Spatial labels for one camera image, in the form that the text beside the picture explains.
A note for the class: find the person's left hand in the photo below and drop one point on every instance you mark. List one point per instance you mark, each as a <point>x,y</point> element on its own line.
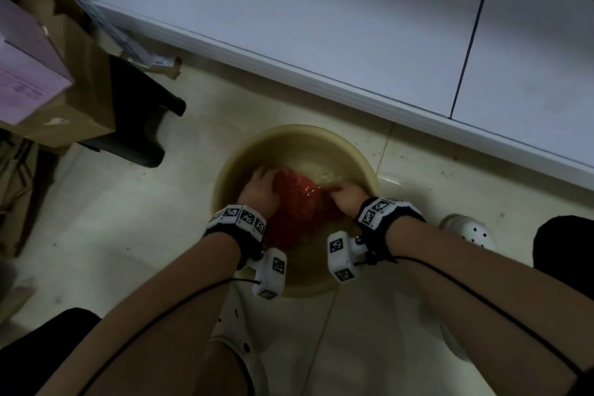
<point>262,194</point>

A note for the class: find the person's right hand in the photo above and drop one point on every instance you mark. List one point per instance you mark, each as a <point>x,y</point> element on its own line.
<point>350,198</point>

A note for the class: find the red cleaning cloth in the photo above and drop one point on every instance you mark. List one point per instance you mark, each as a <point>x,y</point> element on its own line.
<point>299,205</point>

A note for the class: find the white metal shelf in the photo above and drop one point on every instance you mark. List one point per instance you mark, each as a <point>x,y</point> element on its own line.
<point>325,29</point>

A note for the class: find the pink box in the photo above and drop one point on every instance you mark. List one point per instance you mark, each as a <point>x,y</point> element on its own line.
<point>23,80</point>

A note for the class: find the person's left forearm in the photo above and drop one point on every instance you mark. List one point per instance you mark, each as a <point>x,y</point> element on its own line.
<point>153,326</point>

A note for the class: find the person's right forearm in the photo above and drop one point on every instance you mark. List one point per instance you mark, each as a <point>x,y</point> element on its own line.
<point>487,307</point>

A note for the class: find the black left wristband with markers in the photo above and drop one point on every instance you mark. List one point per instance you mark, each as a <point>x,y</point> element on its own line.
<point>239,228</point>

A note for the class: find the black wristband with markers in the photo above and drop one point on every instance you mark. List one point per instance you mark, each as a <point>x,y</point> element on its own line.
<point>239,228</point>
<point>385,224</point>

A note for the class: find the black right wristband with markers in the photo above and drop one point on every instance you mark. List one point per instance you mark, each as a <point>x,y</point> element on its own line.
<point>385,224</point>

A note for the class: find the yellow plastic basin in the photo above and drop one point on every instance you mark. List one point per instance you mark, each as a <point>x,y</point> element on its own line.
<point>301,145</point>

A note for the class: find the white clog shoe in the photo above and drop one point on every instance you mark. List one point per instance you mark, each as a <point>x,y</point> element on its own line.
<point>236,330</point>
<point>473,231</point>

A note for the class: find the black plastic stool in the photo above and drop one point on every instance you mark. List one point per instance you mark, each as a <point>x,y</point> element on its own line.
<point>134,117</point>

